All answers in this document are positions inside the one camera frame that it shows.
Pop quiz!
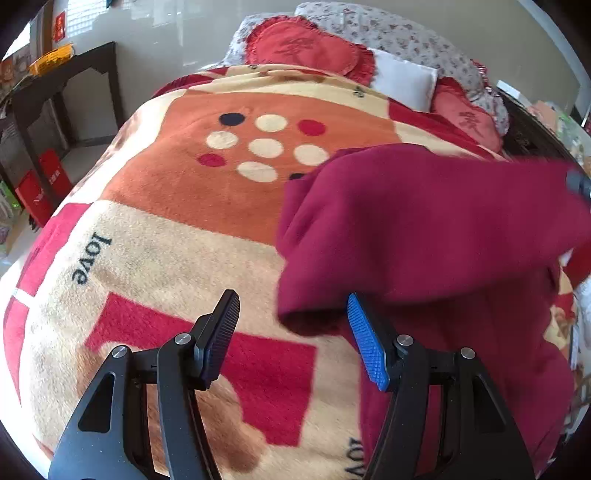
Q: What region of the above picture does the maroon fleece sweater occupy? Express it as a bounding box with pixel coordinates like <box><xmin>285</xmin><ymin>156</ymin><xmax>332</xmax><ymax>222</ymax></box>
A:
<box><xmin>276</xmin><ymin>144</ymin><xmax>590</xmax><ymax>471</ymax></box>

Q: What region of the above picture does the dark carved wooden headboard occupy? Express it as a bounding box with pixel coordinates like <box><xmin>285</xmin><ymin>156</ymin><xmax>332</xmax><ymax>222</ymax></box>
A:
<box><xmin>500</xmin><ymin>91</ymin><xmax>590</xmax><ymax>173</ymax></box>

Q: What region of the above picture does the red heart pillow right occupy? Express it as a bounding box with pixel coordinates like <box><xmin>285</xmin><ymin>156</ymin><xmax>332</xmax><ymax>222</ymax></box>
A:
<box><xmin>431</xmin><ymin>77</ymin><xmax>502</xmax><ymax>153</ymax></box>

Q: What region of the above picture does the red heart pillow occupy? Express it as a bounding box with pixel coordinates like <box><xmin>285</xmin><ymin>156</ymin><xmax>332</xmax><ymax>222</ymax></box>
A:
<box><xmin>431</xmin><ymin>77</ymin><xmax>502</xmax><ymax>153</ymax></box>
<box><xmin>245</xmin><ymin>16</ymin><xmax>377</xmax><ymax>86</ymax></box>

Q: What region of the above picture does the white rectangular pillow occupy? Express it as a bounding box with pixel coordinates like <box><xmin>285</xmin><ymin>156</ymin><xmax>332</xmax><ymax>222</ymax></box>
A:
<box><xmin>370</xmin><ymin>49</ymin><xmax>438</xmax><ymax>112</ymax></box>

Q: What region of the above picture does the floral quilt roll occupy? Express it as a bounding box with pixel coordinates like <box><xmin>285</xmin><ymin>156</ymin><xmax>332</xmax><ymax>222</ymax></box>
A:
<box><xmin>222</xmin><ymin>1</ymin><xmax>511</xmax><ymax>136</ymax></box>

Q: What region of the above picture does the patterned orange fleece blanket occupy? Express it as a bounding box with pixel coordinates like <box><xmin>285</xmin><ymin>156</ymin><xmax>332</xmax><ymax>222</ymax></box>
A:
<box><xmin>2</xmin><ymin>64</ymin><xmax>560</xmax><ymax>479</ymax></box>

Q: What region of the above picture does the red gift box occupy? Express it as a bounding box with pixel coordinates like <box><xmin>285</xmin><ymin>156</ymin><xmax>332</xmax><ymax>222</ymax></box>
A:
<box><xmin>14</xmin><ymin>148</ymin><xmax>74</xmax><ymax>227</ymax></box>

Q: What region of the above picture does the red heart pillow left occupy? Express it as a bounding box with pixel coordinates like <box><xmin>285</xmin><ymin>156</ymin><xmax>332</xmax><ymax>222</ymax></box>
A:
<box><xmin>245</xmin><ymin>16</ymin><xmax>377</xmax><ymax>86</ymax></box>

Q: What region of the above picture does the dark wooden side table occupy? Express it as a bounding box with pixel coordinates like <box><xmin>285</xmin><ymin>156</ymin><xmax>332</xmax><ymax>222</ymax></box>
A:
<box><xmin>1</xmin><ymin>41</ymin><xmax>127</xmax><ymax>207</ymax></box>

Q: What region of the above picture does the yellow plastic basket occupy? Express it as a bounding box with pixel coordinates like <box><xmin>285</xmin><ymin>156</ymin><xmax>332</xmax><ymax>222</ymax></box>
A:
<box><xmin>29</xmin><ymin>43</ymin><xmax>74</xmax><ymax>77</ymax></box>

